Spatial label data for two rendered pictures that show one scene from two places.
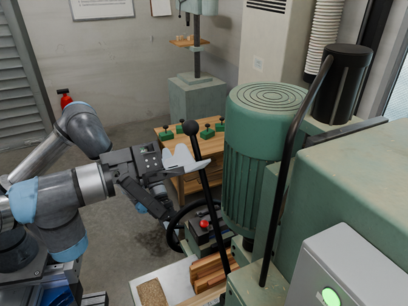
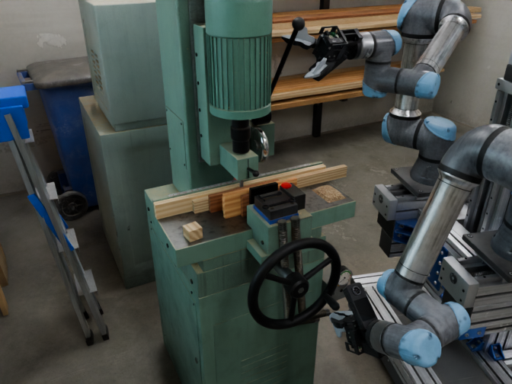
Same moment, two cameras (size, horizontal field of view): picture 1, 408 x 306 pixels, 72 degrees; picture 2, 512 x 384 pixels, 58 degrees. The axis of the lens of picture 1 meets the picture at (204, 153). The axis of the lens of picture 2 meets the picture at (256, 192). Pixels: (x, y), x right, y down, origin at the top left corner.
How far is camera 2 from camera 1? 1.79 m
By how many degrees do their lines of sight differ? 118
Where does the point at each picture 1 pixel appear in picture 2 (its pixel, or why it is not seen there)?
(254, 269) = not seen: hidden behind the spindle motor
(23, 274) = (482, 235)
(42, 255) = (484, 249)
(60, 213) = not seen: hidden behind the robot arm
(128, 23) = not seen: outside the picture
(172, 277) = (313, 203)
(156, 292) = (324, 189)
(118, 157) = (345, 33)
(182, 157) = (301, 33)
